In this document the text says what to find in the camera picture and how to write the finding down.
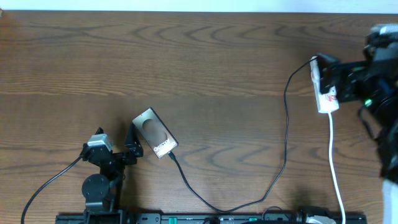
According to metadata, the white power strip cord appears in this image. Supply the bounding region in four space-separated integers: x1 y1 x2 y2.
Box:
328 112 347 224

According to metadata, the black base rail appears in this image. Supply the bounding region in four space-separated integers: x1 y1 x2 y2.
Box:
55 212 368 224

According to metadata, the black charging cable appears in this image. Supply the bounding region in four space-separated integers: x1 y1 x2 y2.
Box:
167 55 320 214

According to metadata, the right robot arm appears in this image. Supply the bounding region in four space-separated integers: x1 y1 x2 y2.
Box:
310 24 397 223

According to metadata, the white usb charger plug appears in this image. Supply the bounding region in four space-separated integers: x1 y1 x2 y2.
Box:
310 56 320 83

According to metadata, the white power strip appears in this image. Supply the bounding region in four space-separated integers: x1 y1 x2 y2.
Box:
313 80 340 114

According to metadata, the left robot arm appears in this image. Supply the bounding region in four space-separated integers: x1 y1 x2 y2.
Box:
80 124 143 223

